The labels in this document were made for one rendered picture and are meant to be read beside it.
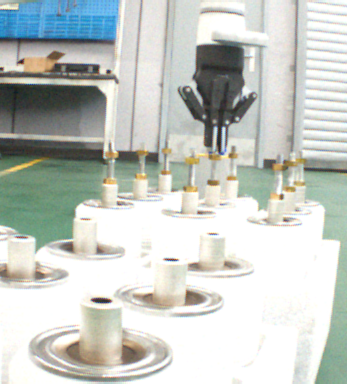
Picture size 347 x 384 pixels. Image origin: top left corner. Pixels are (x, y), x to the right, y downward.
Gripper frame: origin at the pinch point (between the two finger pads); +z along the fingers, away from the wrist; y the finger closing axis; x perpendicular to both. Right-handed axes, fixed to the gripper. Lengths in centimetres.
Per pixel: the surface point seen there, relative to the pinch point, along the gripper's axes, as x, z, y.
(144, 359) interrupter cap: 59, 9, 34
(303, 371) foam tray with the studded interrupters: 27.2, 27.9, -0.6
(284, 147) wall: -432, 17, -303
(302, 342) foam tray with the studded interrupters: 26.8, 23.9, -0.1
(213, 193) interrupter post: 1.1, 8.1, 0.4
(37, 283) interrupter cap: 44, 9, 36
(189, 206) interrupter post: 9.8, 8.8, 8.4
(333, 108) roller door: -408, -25, -345
